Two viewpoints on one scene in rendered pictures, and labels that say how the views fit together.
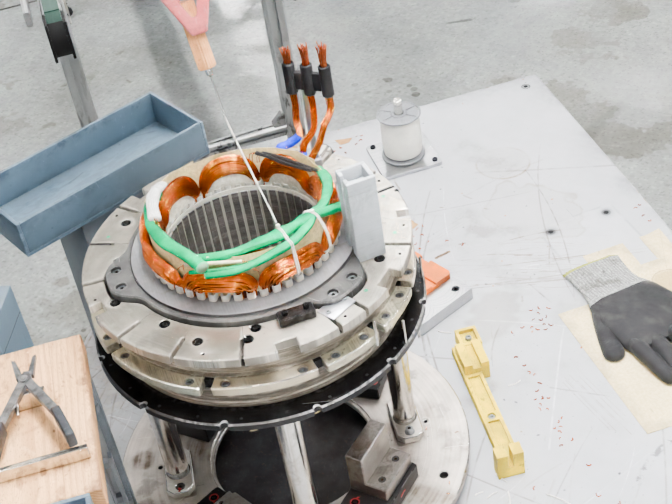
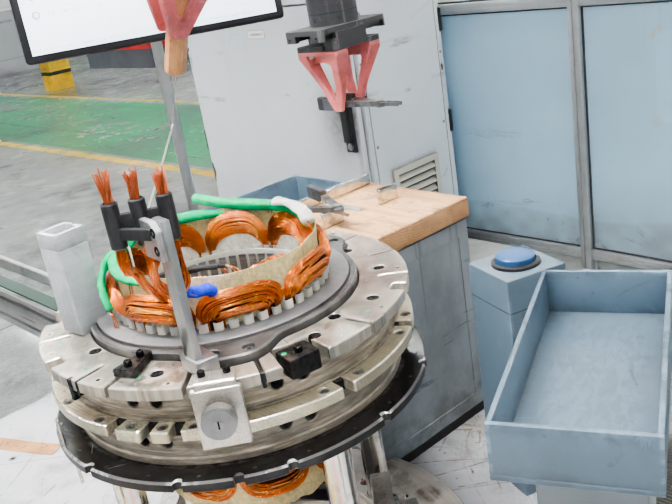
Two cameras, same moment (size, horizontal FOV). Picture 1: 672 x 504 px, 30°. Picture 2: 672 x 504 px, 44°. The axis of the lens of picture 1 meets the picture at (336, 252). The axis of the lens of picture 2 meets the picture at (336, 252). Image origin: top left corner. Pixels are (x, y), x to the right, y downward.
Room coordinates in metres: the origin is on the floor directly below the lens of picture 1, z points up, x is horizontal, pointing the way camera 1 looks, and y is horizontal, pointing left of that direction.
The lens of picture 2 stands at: (1.59, -0.17, 1.37)
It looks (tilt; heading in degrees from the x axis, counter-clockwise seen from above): 20 degrees down; 150
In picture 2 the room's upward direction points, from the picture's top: 10 degrees counter-clockwise
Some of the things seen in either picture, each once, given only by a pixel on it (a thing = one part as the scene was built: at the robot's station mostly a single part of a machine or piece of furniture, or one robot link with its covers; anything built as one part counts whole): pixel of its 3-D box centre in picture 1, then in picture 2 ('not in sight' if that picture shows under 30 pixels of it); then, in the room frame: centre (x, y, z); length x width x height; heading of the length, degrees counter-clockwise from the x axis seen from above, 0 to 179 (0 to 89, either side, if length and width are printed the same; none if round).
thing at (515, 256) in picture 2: not in sight; (515, 256); (1.00, 0.38, 1.04); 0.04 x 0.04 x 0.01
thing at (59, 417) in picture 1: (64, 426); not in sight; (0.76, 0.25, 1.09); 0.04 x 0.01 x 0.02; 23
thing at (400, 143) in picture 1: (401, 133); not in sight; (1.50, -0.12, 0.82); 0.06 x 0.06 x 0.06
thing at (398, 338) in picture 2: not in sight; (377, 354); (1.09, 0.15, 1.05); 0.09 x 0.04 x 0.01; 103
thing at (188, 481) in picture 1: (179, 472); (379, 494); (0.94, 0.21, 0.81); 0.07 x 0.03 x 0.01; 5
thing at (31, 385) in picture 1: (40, 394); (316, 209); (0.80, 0.27, 1.09); 0.06 x 0.01 x 0.01; 33
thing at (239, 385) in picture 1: (263, 377); not in sight; (0.81, 0.08, 1.05); 0.09 x 0.04 x 0.01; 103
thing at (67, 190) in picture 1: (118, 250); (599, 494); (1.20, 0.26, 0.92); 0.25 x 0.11 x 0.28; 125
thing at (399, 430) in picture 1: (405, 418); not in sight; (0.96, -0.04, 0.81); 0.07 x 0.03 x 0.01; 5
